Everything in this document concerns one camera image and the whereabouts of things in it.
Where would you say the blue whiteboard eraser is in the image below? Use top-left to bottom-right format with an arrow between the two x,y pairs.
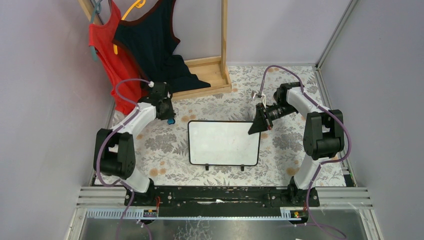
167,118 -> 176,125

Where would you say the black framed whiteboard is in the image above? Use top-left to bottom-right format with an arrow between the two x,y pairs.
187,120 -> 261,171

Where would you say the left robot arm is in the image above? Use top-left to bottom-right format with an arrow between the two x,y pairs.
93,80 -> 176,194

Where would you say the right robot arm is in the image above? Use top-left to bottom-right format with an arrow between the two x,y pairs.
248,82 -> 346,190

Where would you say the floral table mat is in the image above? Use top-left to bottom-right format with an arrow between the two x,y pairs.
135,66 -> 322,187

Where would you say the wooden clothes rack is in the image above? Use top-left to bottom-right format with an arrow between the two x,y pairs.
78,0 -> 233,107

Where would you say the red tank top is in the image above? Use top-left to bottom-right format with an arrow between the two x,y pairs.
88,1 -> 149,115

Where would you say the navy tank top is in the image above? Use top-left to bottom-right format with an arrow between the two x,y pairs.
112,0 -> 211,93

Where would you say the yellow hanger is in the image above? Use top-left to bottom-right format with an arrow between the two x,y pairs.
112,0 -> 147,56

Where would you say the teal hanger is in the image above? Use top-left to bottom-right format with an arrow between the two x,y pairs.
89,0 -> 104,62

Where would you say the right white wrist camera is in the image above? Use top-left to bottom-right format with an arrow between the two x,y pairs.
251,90 -> 267,106

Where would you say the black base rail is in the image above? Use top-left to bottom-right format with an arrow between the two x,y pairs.
124,186 -> 320,218

